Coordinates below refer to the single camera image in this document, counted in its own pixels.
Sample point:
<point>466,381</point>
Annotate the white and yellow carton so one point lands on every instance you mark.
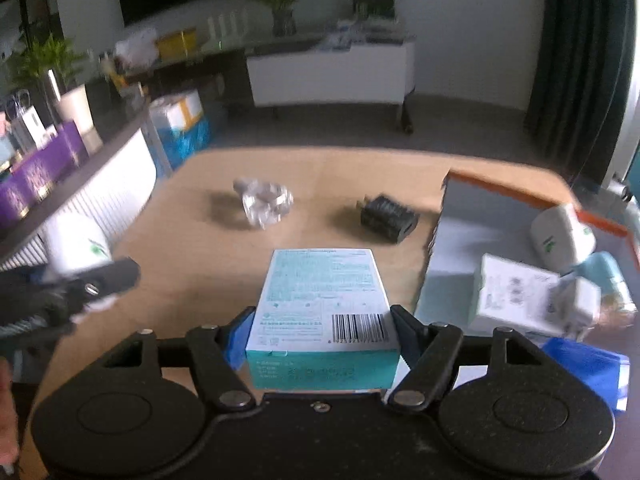
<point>177,110</point>

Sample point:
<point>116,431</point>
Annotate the small white box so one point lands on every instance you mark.
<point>29,127</point>

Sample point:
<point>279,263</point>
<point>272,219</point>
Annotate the blue flat packet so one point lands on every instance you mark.
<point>585,372</point>

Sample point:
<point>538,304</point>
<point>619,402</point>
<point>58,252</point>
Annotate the white charger adapter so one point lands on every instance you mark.
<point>580,305</point>

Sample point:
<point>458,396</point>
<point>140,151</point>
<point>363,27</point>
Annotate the blue printed pack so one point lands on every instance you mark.
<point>185,145</point>

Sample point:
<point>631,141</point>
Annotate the yellow box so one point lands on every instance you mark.
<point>176,42</point>

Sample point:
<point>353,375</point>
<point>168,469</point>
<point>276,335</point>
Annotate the teal and white carton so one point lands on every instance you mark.
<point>320,305</point>

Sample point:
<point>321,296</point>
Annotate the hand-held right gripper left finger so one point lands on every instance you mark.
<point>239,340</point>

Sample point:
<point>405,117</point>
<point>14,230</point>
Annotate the curved white counter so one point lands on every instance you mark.
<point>115,185</point>

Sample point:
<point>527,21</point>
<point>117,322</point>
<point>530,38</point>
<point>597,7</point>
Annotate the black plug adapter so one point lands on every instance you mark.
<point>387,217</point>

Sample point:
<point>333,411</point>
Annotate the green picture frame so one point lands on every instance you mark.
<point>374,4</point>

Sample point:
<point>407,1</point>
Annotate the clear crumpled plastic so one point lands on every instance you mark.
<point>264,202</point>

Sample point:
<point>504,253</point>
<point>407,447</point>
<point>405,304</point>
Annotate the white box with label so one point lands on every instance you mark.
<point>515,292</point>

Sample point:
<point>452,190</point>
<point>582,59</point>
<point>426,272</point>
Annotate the orange-rimmed cardboard box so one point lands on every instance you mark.
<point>465,240</point>

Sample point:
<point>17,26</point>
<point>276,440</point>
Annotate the white plastic bag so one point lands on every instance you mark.
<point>135,47</point>

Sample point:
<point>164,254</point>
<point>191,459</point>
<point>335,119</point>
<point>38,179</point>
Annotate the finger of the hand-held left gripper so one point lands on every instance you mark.
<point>107,280</point>

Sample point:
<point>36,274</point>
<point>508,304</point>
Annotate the white cylindrical device green logo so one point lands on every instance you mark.
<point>557,235</point>
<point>75,245</point>

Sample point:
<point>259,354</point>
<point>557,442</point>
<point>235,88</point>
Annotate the person's left hand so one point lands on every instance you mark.
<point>6,420</point>

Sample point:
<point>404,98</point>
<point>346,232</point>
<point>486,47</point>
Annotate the pile of papers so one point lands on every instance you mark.
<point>357,35</point>

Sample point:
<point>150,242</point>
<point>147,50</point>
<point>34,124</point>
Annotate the leafy potted plant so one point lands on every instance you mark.
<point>45,62</point>

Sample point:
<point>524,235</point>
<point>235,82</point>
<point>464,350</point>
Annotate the dark green curtain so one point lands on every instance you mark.
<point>575,70</point>

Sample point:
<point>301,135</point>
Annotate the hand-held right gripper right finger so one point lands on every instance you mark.
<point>406,335</point>

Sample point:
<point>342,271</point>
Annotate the white tv cabinet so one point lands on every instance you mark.
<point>325,77</point>

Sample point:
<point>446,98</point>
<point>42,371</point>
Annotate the teal labelled jar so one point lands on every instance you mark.
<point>612,280</point>

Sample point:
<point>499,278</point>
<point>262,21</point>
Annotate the white paper cup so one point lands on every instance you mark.
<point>77,115</point>

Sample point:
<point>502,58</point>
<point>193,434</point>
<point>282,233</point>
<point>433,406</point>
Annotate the purple gift box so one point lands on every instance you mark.
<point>40,175</point>

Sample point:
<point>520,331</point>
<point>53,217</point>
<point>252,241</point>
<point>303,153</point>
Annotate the white router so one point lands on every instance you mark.
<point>227,25</point>

